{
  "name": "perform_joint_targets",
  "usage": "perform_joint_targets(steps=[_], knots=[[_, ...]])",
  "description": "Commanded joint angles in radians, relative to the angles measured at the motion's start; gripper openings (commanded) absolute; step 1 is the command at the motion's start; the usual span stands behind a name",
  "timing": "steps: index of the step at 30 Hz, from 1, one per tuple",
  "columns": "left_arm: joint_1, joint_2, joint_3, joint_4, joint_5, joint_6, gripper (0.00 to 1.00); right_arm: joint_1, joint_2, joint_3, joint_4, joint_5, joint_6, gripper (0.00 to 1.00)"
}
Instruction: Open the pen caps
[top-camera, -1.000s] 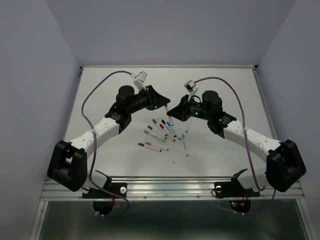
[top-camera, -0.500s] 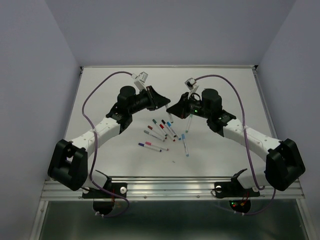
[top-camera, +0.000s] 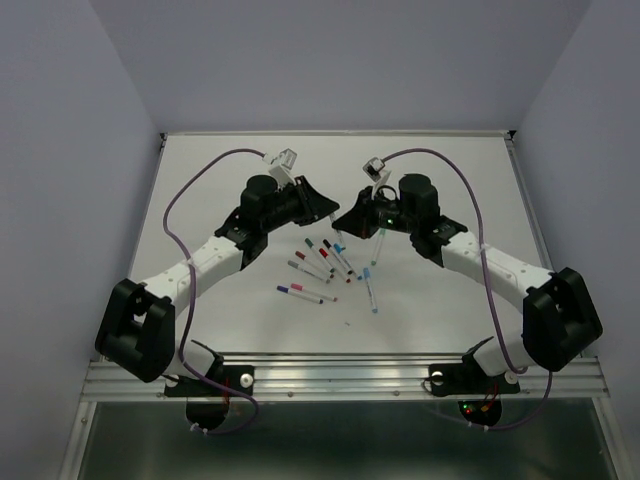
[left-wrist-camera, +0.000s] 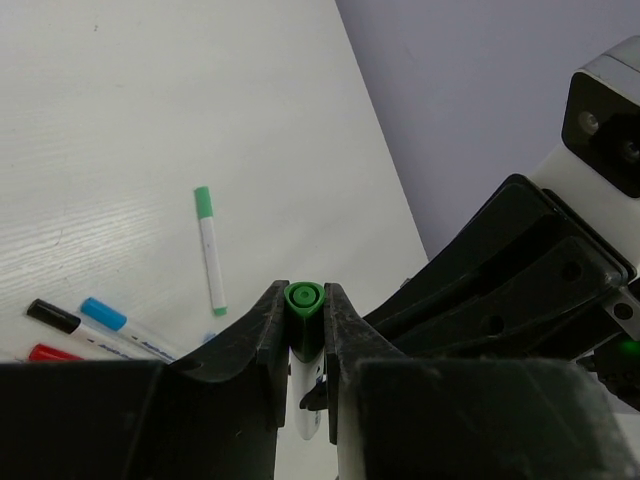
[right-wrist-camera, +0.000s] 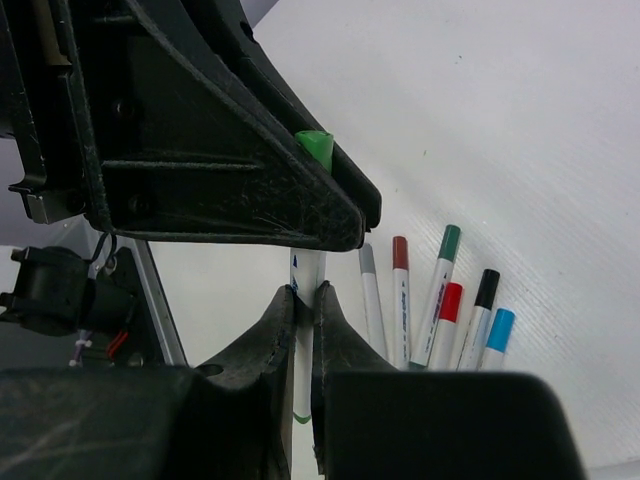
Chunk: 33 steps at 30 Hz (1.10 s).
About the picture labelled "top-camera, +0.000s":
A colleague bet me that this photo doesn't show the grey capped marker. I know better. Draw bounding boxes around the grey capped marker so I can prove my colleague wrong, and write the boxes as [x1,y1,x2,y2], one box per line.
[287,260,330,284]

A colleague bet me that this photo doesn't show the pink capped marker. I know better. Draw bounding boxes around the pink capped marker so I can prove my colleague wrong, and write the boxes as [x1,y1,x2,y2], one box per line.
[290,283,338,302]

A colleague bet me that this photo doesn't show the aluminium front rail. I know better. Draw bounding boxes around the aluminium front rail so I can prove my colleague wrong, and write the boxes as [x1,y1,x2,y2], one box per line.
[79,349,614,401]

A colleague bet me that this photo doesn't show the black capped marker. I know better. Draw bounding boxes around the black capped marker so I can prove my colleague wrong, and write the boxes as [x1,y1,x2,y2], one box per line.
[322,239,351,283]

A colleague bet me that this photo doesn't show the dark green capped marker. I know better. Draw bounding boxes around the dark green capped marker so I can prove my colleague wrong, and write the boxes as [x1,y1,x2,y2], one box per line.
[304,237,329,270]

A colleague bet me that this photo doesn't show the red capped marker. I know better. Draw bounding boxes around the red capped marker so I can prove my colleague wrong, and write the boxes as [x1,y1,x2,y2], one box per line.
[317,248,335,274]

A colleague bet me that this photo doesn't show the light blue capped marker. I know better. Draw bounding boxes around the light blue capped marker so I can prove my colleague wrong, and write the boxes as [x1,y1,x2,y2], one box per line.
[363,267,379,314]

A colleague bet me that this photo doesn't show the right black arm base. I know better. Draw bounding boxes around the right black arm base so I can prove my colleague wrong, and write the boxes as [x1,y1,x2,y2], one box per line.
[422,362,520,428]

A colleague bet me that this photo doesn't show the purple capped marker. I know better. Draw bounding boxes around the purple capped marker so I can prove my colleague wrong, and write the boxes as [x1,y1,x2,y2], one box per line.
[276,285,324,304]

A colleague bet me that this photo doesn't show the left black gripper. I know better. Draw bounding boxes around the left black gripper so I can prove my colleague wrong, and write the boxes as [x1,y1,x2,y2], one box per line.
[261,173,337,232]

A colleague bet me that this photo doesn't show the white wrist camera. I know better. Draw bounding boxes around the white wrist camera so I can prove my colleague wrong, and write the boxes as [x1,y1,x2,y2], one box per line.
[262,149,297,187]
[363,157,391,199]

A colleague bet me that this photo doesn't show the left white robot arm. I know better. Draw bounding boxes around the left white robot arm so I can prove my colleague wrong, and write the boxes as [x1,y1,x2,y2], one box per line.
[95,175,339,382]

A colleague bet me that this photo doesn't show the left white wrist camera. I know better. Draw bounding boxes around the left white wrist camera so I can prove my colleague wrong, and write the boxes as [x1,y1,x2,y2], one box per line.
[262,149,297,187]

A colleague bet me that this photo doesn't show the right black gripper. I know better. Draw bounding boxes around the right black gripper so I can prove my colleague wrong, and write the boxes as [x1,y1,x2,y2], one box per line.
[331,186,417,242]

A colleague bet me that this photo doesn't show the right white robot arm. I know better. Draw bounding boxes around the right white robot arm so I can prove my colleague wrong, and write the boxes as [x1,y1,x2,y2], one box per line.
[332,174,603,390]

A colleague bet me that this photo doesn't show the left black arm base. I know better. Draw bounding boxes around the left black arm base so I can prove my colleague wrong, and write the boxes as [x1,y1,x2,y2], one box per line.
[163,365,260,436]

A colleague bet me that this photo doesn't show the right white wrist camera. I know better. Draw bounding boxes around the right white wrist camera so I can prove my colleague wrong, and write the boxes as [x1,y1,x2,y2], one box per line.
[363,157,391,199]

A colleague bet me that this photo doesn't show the brown capped marker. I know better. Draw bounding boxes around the brown capped marker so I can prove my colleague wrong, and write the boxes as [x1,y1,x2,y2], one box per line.
[295,250,334,279]

